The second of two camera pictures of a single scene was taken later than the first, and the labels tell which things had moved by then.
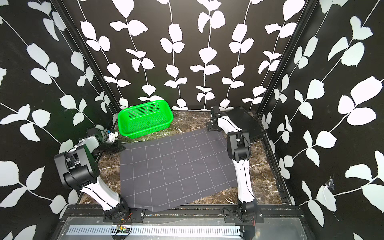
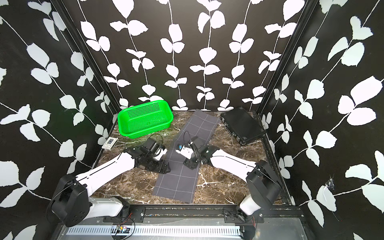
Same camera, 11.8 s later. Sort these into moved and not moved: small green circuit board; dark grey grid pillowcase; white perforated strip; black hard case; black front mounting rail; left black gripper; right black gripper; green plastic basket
Moved: right black gripper; dark grey grid pillowcase; left black gripper
Not moved: white perforated strip; small green circuit board; green plastic basket; black hard case; black front mounting rail
